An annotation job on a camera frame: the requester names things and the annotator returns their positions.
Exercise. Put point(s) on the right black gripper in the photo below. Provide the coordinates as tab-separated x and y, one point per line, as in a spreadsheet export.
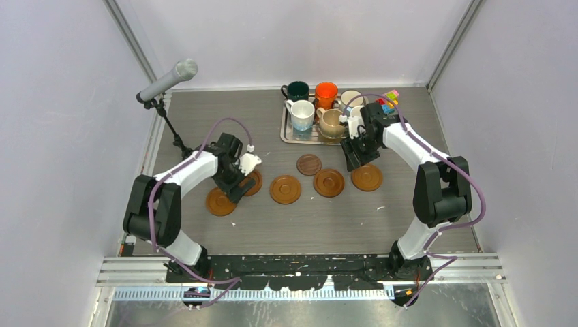
349	146

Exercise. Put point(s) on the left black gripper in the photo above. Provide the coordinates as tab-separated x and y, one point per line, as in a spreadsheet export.
233	191

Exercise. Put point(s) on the orange brown coaster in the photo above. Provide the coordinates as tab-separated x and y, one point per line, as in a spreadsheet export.
218	204
367	178

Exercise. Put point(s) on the orange brown coaster front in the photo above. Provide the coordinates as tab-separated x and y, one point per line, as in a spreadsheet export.
367	178

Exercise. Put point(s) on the metal tray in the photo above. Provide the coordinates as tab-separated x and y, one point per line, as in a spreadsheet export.
313	135

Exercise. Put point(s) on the dark wooden coaster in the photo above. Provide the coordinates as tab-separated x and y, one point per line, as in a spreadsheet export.
308	164

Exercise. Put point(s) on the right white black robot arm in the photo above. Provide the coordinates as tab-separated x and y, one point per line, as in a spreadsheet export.
442	193

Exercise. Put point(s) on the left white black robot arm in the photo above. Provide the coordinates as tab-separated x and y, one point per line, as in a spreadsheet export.
154	208

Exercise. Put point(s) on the light blue mug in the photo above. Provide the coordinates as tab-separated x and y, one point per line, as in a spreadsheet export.
356	111

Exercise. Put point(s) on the colourful block puzzle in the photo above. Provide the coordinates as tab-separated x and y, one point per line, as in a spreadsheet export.
387	106

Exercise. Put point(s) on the beige mug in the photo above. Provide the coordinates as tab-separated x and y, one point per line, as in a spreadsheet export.
329	123

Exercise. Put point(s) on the cream white mug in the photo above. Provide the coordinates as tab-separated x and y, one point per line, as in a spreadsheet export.
349	99

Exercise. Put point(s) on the orange mug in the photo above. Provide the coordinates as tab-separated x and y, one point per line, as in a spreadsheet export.
325	95

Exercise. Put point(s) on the white blue mug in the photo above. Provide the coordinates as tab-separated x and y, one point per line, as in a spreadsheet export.
302	114

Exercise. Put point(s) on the dark green mug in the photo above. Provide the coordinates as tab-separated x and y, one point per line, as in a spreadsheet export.
295	91

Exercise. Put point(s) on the grey microphone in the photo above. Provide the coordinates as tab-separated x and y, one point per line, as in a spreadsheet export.
183	71

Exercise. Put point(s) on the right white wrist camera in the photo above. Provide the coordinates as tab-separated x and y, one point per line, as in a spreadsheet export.
354	125

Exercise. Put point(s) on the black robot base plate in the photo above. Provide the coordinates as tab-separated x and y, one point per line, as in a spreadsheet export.
311	272

